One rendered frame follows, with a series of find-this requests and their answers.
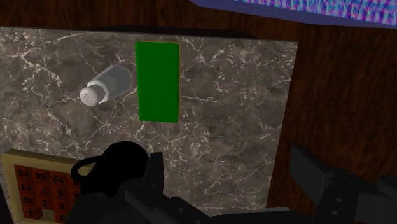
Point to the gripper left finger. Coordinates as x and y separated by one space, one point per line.
153 186

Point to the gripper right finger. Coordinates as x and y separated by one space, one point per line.
341 198

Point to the black mug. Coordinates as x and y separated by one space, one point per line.
121 164

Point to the sliding number tile puzzle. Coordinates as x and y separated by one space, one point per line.
34 189

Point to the grey shaker with white cap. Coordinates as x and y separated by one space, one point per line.
105 85

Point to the green flat rectangular block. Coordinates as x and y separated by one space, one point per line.
158 82

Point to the marble top table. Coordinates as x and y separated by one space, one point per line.
232 139

